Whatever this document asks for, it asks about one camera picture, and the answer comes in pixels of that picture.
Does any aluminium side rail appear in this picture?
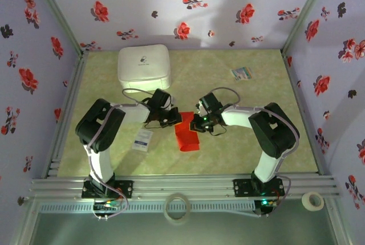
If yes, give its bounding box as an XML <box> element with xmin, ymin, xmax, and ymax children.
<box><xmin>42</xmin><ymin>51</ymin><xmax>89</xmax><ymax>179</ymax></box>
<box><xmin>281</xmin><ymin>50</ymin><xmax>326</xmax><ymax>176</ymax></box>

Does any small circuit board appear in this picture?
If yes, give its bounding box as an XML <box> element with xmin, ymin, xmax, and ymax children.
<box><xmin>92</xmin><ymin>201</ymin><xmax>119</xmax><ymax>214</ymax></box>
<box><xmin>255</xmin><ymin>198</ymin><xmax>279</xmax><ymax>214</ymax></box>

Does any red paper sheet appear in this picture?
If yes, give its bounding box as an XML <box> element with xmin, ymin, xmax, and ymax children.
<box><xmin>173</xmin><ymin>111</ymin><xmax>200</xmax><ymax>153</ymax></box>

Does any slotted grey cable duct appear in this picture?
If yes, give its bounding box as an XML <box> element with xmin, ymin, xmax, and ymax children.
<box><xmin>38</xmin><ymin>201</ymin><xmax>256</xmax><ymax>214</ymax></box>

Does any white zip case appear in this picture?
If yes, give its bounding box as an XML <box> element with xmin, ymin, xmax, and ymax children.
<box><xmin>117</xmin><ymin>44</ymin><xmax>172</xmax><ymax>94</ymax></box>

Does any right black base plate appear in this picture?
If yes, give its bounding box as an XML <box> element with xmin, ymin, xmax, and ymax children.
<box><xmin>233</xmin><ymin>178</ymin><xmax>285</xmax><ymax>198</ymax></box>

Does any small teal orange packet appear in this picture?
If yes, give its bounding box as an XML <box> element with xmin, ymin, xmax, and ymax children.
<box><xmin>230</xmin><ymin>67</ymin><xmax>254</xmax><ymax>82</ymax></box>

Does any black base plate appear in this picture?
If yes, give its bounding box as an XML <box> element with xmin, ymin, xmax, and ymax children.
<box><xmin>82</xmin><ymin>179</ymin><xmax>134</xmax><ymax>199</ymax></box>
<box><xmin>233</xmin><ymin>178</ymin><xmax>285</xmax><ymax>198</ymax></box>

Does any right thin black cable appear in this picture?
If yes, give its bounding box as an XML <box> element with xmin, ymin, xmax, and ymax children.
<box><xmin>209</xmin><ymin>125</ymin><xmax>229</xmax><ymax>137</ymax></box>

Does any aluminium corner post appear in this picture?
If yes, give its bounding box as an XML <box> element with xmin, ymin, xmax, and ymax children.
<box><xmin>281</xmin><ymin>0</ymin><xmax>334</xmax><ymax>56</ymax></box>
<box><xmin>27</xmin><ymin>0</ymin><xmax>88</xmax><ymax>58</ymax></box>

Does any clear tape ring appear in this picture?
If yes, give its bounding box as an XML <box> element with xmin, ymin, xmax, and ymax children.
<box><xmin>163</xmin><ymin>192</ymin><xmax>192</xmax><ymax>226</ymax></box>

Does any long aluminium mounting rail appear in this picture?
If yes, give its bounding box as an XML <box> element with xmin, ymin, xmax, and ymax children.
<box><xmin>28</xmin><ymin>173</ymin><xmax>342</xmax><ymax>200</ymax></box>

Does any white packet with blue band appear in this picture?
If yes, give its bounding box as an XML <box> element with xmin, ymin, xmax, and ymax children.
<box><xmin>131</xmin><ymin>128</ymin><xmax>154</xmax><ymax>152</ymax></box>

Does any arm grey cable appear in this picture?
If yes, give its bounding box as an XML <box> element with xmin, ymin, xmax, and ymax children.
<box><xmin>210</xmin><ymin>87</ymin><xmax>301</xmax><ymax>218</ymax></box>
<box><xmin>85</xmin><ymin>88</ymin><xmax>152</xmax><ymax>221</ymax></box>

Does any left arm grey cable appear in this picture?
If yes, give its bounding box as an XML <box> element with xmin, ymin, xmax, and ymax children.
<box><xmin>85</xmin><ymin>88</ymin><xmax>152</xmax><ymax>221</ymax></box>

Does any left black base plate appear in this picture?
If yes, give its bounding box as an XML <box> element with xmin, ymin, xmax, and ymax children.
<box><xmin>82</xmin><ymin>179</ymin><xmax>134</xmax><ymax>199</ymax></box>

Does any aluminium frame leg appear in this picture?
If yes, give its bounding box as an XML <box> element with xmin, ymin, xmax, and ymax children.
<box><xmin>11</xmin><ymin>199</ymin><xmax>40</xmax><ymax>245</ymax></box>
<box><xmin>325</xmin><ymin>199</ymin><xmax>353</xmax><ymax>245</ymax></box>

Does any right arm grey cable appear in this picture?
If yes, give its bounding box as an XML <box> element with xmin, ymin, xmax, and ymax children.
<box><xmin>210</xmin><ymin>87</ymin><xmax>301</xmax><ymax>218</ymax></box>

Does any white tape roll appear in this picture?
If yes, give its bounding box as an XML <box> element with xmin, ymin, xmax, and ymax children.
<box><xmin>301</xmin><ymin>191</ymin><xmax>325</xmax><ymax>211</ymax></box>

